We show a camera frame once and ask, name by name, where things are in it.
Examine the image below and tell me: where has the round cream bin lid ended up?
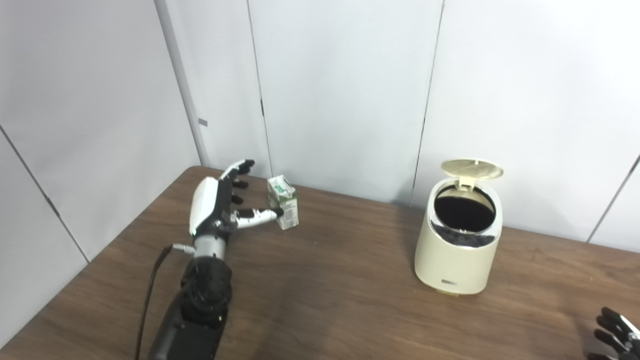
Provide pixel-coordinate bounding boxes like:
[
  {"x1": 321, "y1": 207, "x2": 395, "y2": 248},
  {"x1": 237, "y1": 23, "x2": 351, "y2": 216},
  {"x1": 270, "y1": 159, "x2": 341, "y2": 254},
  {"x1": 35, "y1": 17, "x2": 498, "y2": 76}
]
[{"x1": 441, "y1": 159, "x2": 504, "y2": 192}]

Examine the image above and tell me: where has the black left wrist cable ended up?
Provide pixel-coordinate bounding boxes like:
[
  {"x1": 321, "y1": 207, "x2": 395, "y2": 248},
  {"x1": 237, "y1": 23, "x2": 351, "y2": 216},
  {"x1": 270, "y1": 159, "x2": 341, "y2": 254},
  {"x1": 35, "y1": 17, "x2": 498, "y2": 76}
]
[{"x1": 133, "y1": 243, "x2": 197, "y2": 360}]

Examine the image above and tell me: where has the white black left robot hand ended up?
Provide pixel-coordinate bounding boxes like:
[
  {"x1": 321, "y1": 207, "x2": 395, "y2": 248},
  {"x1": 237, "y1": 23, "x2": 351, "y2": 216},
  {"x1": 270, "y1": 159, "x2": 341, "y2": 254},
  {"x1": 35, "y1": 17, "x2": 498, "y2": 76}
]
[{"x1": 188, "y1": 159, "x2": 285, "y2": 242}]

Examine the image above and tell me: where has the white wall post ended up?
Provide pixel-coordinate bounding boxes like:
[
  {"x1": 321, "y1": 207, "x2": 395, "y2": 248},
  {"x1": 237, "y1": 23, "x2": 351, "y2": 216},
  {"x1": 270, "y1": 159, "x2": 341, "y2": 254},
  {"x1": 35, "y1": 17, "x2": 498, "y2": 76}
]
[{"x1": 153, "y1": 0, "x2": 213, "y2": 169}]

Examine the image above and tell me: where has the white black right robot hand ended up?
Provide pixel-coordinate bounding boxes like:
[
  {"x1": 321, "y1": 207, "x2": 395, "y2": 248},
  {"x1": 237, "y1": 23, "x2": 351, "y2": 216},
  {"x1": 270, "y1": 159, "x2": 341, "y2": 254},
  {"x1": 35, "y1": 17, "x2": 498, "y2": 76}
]
[{"x1": 587, "y1": 307, "x2": 640, "y2": 360}]

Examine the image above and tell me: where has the cream-colored bin body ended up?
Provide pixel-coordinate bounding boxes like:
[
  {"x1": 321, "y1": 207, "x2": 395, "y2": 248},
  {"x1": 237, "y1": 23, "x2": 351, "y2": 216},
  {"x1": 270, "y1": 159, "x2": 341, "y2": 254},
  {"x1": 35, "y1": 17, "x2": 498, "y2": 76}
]
[{"x1": 414, "y1": 175, "x2": 503, "y2": 297}]

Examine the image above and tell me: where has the green white milk carton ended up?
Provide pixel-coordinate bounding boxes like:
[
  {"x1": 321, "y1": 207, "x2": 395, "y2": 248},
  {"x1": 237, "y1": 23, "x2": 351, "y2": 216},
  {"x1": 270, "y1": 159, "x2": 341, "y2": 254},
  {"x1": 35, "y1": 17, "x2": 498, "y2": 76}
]
[{"x1": 267, "y1": 174, "x2": 300, "y2": 231}]

